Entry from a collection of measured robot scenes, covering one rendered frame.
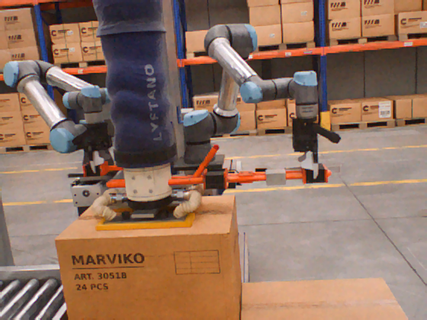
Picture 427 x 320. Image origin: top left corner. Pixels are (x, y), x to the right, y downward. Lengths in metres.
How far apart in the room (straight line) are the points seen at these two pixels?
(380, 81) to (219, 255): 9.08
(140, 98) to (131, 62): 0.12
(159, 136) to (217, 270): 0.49
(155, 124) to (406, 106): 7.94
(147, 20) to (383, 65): 9.06
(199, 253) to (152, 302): 0.25
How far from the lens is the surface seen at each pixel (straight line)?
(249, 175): 1.54
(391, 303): 1.85
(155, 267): 1.52
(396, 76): 10.42
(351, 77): 10.16
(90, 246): 1.55
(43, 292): 2.16
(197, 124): 1.97
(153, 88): 1.49
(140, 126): 1.48
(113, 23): 1.49
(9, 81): 2.24
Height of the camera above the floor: 1.48
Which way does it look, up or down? 12 degrees down
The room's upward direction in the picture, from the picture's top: 5 degrees counter-clockwise
